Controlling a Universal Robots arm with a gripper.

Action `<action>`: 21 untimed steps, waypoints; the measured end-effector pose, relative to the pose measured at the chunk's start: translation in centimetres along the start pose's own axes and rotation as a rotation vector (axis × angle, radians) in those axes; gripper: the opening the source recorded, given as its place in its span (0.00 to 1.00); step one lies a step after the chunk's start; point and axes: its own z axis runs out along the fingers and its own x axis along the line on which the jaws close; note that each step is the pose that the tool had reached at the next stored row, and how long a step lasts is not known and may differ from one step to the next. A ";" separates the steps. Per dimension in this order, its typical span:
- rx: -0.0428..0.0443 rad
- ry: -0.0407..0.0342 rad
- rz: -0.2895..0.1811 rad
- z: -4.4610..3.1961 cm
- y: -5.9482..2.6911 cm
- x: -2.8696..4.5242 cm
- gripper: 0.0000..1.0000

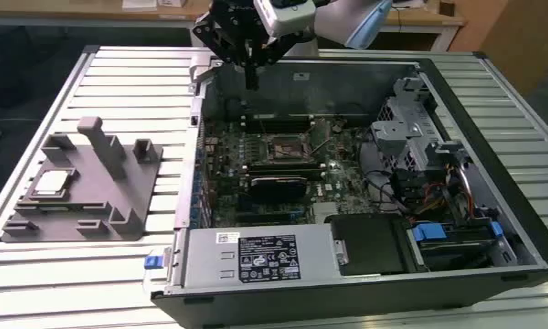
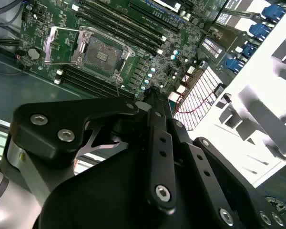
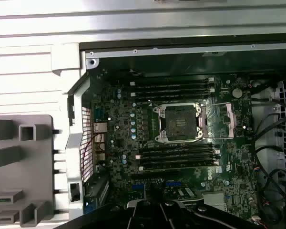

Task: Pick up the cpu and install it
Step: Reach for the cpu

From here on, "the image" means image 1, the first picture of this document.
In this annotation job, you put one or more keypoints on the black small box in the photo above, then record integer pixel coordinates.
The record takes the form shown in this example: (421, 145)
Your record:
(447, 8)

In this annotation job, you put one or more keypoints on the black graphics card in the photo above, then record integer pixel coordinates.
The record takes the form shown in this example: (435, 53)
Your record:
(279, 188)

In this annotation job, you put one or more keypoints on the green RAM stick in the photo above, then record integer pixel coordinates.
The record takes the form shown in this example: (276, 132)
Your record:
(59, 206)

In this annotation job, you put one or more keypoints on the grey plastic bay latch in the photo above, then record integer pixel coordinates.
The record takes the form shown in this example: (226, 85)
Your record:
(411, 85)
(446, 149)

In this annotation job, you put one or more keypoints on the black PC case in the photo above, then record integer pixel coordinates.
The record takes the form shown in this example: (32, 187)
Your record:
(302, 308)

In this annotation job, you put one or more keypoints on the black hard disk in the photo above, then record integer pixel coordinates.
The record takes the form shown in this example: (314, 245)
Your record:
(457, 253)

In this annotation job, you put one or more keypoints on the CPU socket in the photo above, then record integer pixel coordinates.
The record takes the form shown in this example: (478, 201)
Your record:
(286, 149)

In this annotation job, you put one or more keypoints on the wooden cabinet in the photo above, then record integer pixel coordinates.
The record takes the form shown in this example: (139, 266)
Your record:
(521, 41)

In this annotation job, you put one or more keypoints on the blue disk carrier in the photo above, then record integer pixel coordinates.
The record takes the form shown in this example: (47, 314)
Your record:
(430, 233)

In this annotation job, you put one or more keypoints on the blue case latch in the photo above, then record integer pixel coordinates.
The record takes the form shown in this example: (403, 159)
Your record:
(152, 262)

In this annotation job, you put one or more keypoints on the silver coin battery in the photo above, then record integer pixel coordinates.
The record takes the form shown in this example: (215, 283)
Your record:
(336, 129)

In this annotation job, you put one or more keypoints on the wooden desk white legs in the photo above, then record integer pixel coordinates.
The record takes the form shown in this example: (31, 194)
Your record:
(96, 13)

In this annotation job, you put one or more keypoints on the green motherboard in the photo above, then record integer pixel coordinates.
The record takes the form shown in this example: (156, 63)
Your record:
(347, 164)

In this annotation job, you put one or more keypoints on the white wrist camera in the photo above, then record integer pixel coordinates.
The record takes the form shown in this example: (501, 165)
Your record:
(287, 18)

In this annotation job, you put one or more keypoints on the grey card retention bracket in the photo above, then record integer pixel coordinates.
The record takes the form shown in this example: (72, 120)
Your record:
(200, 72)

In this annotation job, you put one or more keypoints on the grey parts rack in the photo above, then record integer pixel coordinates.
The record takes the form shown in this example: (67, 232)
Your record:
(91, 205)

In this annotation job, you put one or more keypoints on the silver chipset heatsink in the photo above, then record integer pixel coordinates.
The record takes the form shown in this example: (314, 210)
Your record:
(327, 209)

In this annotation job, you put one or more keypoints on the black expansion slot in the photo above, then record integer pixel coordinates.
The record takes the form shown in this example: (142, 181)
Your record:
(264, 217)

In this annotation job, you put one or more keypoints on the silver CPU green substrate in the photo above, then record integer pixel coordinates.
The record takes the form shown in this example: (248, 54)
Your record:
(51, 183)

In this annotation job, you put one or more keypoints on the black plastic shroud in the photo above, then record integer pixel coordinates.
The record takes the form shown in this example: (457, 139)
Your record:
(370, 243)

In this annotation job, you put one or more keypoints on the white small box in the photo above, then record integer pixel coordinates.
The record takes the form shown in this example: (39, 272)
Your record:
(174, 2)

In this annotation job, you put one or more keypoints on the silver metal drive cage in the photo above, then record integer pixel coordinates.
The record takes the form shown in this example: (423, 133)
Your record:
(402, 130)

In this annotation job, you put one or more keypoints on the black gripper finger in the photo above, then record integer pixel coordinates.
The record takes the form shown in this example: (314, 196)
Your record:
(274, 55)
(226, 55)

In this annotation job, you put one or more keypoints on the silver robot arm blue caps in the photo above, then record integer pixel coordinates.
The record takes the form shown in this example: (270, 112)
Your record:
(328, 20)

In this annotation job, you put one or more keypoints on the grey power supply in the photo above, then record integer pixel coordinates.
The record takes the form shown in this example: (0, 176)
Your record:
(210, 260)

